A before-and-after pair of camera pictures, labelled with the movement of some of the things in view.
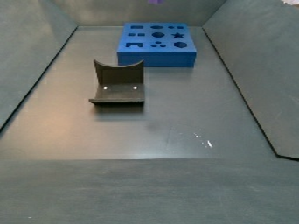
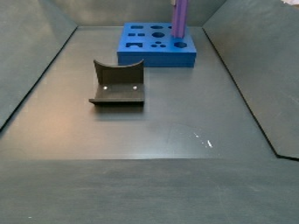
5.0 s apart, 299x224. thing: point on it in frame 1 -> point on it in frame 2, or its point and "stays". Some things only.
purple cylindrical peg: x=157 y=1 -> x=181 y=13
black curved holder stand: x=121 y=84 stays
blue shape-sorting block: x=162 y=44 stays
